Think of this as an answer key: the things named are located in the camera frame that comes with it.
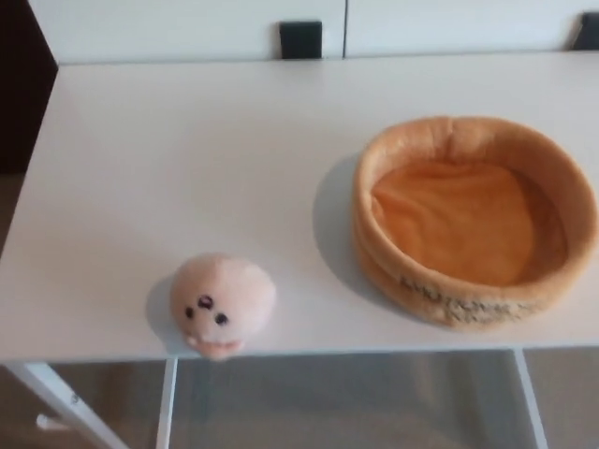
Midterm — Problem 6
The orange round plush plate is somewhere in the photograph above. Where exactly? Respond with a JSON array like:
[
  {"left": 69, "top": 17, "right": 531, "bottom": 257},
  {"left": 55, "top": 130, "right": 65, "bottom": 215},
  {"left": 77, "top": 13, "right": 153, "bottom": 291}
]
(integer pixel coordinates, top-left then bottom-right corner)
[{"left": 351, "top": 116, "right": 599, "bottom": 333}]

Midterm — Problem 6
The black wall socket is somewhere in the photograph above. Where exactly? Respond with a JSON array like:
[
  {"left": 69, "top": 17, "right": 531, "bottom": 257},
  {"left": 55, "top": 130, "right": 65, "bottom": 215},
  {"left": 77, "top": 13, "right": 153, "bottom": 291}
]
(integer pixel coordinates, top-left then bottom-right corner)
[{"left": 279, "top": 20, "right": 325, "bottom": 61}]

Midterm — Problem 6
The white cabinet door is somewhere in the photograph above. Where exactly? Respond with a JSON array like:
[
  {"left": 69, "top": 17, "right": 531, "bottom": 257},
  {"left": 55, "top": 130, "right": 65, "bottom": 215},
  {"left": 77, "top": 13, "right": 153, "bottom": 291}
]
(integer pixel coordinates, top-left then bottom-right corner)
[{"left": 344, "top": 0, "right": 599, "bottom": 60}]

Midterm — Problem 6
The pink plush dumpling toy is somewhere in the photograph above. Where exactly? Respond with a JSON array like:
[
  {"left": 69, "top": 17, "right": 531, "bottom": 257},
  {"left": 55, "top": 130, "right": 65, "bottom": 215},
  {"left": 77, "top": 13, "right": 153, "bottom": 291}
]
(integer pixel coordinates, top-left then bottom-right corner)
[{"left": 168, "top": 252, "right": 278, "bottom": 364}]

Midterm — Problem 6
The dark brown cabinet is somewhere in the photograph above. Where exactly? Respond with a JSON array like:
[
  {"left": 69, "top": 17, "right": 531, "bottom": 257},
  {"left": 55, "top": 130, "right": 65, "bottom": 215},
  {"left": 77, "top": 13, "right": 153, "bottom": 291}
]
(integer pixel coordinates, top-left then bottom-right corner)
[{"left": 0, "top": 0, "right": 59, "bottom": 176}]

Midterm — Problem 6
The white cabinet door 2D03 print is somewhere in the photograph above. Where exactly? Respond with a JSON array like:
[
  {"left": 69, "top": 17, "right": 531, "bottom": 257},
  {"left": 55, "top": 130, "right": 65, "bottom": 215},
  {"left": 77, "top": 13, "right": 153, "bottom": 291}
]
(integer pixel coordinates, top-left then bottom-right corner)
[{"left": 28, "top": 0, "right": 348, "bottom": 66}]

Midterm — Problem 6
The white table leg frame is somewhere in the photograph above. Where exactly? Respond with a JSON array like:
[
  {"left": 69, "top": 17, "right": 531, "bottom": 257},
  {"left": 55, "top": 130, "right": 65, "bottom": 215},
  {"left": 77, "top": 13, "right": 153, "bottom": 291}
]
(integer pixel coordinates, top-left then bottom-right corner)
[
  {"left": 0, "top": 358, "right": 180, "bottom": 449},
  {"left": 513, "top": 349, "right": 549, "bottom": 449}
]

